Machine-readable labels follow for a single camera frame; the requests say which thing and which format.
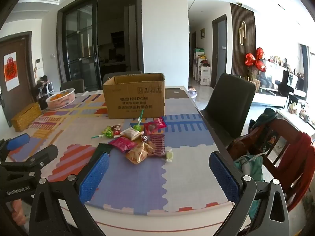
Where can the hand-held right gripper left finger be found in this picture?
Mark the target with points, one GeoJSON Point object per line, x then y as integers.
{"type": "Point", "coordinates": [94, 177]}

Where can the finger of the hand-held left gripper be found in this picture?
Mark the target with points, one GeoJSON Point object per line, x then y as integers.
{"type": "Point", "coordinates": [18, 141]}
{"type": "Point", "coordinates": [44, 153]}

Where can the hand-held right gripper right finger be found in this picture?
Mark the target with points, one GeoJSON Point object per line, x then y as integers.
{"type": "Point", "coordinates": [224, 177]}

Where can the white snack packet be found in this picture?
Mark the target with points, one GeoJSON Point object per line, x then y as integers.
{"type": "Point", "coordinates": [131, 133]}

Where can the maroon striped snack packet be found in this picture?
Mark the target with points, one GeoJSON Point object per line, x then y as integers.
{"type": "Point", "coordinates": [157, 145]}

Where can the brown cardboard box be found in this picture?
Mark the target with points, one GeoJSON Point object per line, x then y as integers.
{"type": "Point", "coordinates": [134, 98]}

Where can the person's left hand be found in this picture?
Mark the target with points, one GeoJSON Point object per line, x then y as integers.
{"type": "Point", "coordinates": [19, 212]}

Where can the yellow woven box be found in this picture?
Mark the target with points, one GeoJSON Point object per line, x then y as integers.
{"type": "Point", "coordinates": [24, 118]}

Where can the teal bag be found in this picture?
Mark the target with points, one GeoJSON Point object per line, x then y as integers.
{"type": "Point", "coordinates": [251, 167]}

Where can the dark green packet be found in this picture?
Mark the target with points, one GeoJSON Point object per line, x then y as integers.
{"type": "Point", "coordinates": [105, 148]}

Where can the magenta snack packet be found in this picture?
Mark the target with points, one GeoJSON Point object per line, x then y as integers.
{"type": "Point", "coordinates": [121, 143]}

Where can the green wrapped lollipop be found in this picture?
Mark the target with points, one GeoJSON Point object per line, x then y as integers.
{"type": "Point", "coordinates": [108, 134]}

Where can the orange brown snack packet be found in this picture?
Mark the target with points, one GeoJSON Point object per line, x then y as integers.
{"type": "Point", "coordinates": [137, 153]}

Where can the small red snack packet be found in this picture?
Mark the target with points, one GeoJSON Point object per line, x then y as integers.
{"type": "Point", "coordinates": [116, 129]}

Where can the pink plastic basket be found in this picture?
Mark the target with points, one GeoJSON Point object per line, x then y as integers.
{"type": "Point", "coordinates": [61, 102]}

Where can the white green wrapped candy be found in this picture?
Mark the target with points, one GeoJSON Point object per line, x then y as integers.
{"type": "Point", "coordinates": [169, 156]}

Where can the orange fruit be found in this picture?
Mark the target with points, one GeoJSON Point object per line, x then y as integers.
{"type": "Point", "coordinates": [57, 96]}

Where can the small white cabinet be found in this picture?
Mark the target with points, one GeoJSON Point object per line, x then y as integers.
{"type": "Point", "coordinates": [50, 88]}

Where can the green lollipop with teal stick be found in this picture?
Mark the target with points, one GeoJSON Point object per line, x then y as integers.
{"type": "Point", "coordinates": [136, 127]}

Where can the red door poster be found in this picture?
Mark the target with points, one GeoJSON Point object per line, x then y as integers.
{"type": "Point", "coordinates": [9, 71]}

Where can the dark green cloth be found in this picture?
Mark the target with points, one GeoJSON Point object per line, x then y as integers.
{"type": "Point", "coordinates": [265, 118]}

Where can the wooden chair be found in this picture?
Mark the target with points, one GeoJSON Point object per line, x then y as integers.
{"type": "Point", "coordinates": [283, 132]}

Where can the brown entrance door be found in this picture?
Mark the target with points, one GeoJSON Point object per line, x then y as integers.
{"type": "Point", "coordinates": [23, 66]}

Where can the red pink snack packet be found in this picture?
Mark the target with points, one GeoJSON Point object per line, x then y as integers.
{"type": "Point", "coordinates": [153, 126]}

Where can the white shelf unit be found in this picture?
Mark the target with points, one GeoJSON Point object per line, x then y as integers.
{"type": "Point", "coordinates": [204, 75]}

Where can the black framed glass door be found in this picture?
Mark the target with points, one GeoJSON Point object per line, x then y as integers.
{"type": "Point", "coordinates": [78, 44]}

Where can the black upright piano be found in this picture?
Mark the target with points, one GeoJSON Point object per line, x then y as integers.
{"type": "Point", "coordinates": [291, 78]}

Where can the red heart balloons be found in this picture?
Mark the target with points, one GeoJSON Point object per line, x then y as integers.
{"type": "Point", "coordinates": [258, 59]}

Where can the grey room door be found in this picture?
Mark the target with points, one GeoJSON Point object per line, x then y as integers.
{"type": "Point", "coordinates": [220, 54]}

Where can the gold wall ornament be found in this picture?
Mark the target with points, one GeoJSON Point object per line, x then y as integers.
{"type": "Point", "coordinates": [241, 36]}

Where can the framed wall picture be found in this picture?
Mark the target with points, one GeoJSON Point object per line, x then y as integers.
{"type": "Point", "coordinates": [202, 33]}

